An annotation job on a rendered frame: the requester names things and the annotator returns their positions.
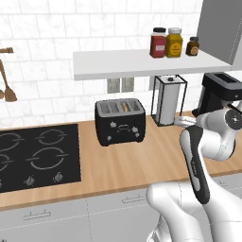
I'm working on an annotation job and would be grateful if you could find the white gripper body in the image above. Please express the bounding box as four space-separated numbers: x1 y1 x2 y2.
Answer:
173 115 198 128

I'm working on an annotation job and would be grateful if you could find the black four-slot toaster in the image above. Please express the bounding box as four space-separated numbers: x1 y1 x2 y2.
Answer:
95 97 147 147

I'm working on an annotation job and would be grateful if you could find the white paper towel roll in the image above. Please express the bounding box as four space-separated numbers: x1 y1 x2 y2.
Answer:
156 75 182 126

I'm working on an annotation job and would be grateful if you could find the black coffee machine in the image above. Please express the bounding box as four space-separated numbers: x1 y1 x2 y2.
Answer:
191 71 242 118

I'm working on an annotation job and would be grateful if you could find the small brown jar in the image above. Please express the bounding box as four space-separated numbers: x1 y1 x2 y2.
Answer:
185 36 200 58

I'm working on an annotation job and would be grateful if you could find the yellow jar with white lid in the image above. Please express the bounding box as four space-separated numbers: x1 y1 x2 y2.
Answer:
164 26 184 59

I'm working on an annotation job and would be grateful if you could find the grey drawer front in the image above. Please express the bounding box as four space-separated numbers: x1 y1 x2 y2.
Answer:
86 187 162 242
0 198 90 242
206 172 242 202

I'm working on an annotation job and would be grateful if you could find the red jar with black lid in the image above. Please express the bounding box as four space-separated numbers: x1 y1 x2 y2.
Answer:
149 26 167 60

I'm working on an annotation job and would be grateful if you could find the grey hob knob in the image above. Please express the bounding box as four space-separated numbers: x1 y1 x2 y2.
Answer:
52 172 64 184
24 175 37 186

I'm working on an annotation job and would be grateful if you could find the black hob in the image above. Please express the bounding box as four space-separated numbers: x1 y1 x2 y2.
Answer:
0 123 82 194

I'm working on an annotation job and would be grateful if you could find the wooden spatula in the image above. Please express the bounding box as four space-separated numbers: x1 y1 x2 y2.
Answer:
0 59 19 103

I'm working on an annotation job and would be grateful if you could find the black wire towel stand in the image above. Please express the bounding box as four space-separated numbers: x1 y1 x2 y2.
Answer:
149 74 189 128

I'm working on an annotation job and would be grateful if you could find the grey wall socket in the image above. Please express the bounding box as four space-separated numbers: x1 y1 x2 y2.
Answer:
121 77 135 94
147 76 156 91
106 78 121 95

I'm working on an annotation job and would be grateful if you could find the white wall shelf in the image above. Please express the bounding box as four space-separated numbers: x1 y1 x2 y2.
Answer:
72 47 234 81

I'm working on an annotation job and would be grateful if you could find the grey wall cupboard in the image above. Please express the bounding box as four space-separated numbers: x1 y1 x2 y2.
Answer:
196 0 242 72

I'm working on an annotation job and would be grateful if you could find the wooden wall rail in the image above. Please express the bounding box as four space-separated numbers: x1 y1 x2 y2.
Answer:
0 46 15 55

